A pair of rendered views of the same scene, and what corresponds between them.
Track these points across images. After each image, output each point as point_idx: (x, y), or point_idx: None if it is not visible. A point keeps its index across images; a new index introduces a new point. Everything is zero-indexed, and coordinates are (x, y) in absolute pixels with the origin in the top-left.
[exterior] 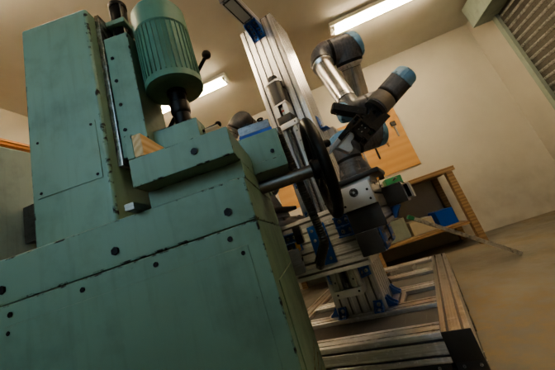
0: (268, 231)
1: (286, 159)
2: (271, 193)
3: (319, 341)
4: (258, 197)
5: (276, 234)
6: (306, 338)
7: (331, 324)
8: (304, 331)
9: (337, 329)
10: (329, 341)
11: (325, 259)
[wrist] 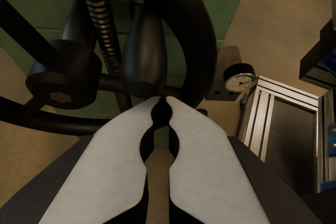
0: (46, 39)
1: None
2: None
3: (267, 129)
4: (39, 0)
5: (122, 46)
6: (109, 104)
7: (314, 147)
8: (105, 102)
9: (302, 152)
10: (263, 140)
11: (333, 136)
